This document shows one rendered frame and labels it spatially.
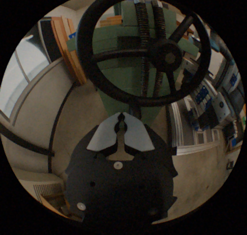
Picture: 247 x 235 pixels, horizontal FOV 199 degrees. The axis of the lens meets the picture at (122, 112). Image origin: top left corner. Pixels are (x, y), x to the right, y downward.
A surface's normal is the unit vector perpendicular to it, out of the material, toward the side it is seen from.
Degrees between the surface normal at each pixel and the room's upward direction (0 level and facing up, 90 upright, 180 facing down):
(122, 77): 90
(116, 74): 90
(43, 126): 90
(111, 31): 90
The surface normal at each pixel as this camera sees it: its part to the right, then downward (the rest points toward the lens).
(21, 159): 1.00, -0.08
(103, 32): 0.00, 0.84
